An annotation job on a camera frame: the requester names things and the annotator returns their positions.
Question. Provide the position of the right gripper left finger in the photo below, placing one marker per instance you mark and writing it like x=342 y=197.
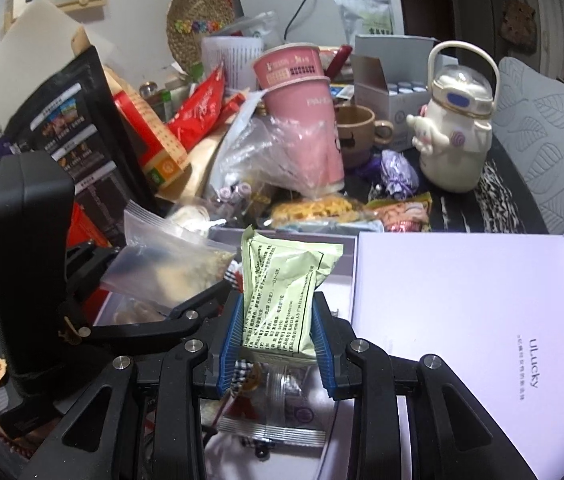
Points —
x=145 y=409

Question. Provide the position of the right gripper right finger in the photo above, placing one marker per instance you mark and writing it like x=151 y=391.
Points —
x=452 y=436

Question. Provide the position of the silver foil snack bag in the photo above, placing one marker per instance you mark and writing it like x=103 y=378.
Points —
x=275 y=403

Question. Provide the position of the clear bag with snack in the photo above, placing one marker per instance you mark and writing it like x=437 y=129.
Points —
x=163 y=264

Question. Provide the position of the green snack packet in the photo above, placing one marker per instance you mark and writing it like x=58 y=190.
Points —
x=279 y=281

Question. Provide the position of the lavender gift box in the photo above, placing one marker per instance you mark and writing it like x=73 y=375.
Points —
x=490 y=305

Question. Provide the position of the black product box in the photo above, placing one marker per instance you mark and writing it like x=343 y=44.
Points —
x=73 y=118

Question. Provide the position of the purple wrapped candy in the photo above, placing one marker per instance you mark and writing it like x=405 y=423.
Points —
x=398 y=177

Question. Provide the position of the white cartoon kettle bottle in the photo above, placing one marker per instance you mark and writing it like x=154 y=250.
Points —
x=453 y=131

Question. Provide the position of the brown ceramic mug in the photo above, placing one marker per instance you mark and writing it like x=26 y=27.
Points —
x=358 y=131

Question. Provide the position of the white box of vials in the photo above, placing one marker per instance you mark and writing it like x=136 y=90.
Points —
x=389 y=76

